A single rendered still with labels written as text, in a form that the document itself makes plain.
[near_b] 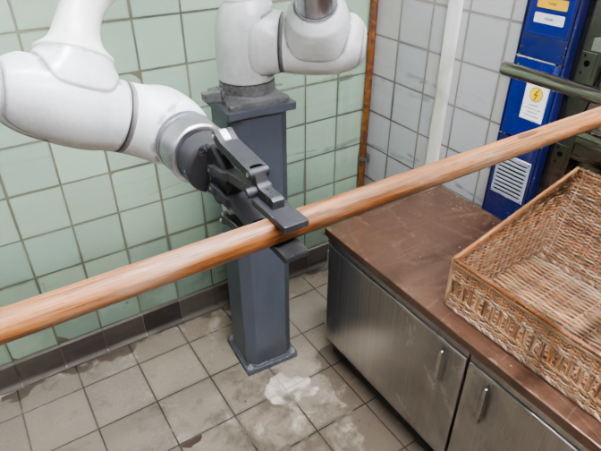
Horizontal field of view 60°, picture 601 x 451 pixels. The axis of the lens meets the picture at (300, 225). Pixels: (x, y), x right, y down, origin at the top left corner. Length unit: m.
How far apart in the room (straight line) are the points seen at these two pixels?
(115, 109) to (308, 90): 1.38
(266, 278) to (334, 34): 0.82
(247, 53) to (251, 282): 0.73
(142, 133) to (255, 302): 1.11
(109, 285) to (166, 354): 1.63
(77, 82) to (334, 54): 0.78
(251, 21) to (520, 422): 1.15
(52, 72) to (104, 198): 1.16
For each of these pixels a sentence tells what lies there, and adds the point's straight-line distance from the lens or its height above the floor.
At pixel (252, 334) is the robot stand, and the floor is 0.18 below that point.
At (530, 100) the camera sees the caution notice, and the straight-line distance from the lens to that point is 1.68.
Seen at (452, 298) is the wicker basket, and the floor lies 0.62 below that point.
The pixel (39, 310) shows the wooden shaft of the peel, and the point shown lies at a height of 1.20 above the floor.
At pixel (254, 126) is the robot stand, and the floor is 0.95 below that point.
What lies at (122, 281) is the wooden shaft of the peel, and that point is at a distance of 0.50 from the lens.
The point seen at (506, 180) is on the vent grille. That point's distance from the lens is 1.79.
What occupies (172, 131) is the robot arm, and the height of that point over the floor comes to 1.23.
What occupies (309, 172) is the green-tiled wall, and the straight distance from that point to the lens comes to 2.20.
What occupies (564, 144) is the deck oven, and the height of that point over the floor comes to 0.88.
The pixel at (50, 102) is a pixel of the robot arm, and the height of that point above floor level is 1.28.
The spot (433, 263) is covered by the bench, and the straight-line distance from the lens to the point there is 1.57.
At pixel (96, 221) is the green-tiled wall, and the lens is 1.89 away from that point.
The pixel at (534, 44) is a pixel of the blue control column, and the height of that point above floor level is 1.13.
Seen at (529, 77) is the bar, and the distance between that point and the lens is 1.25.
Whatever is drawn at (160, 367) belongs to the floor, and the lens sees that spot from 2.08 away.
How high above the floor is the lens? 1.51
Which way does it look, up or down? 33 degrees down
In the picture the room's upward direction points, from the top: straight up
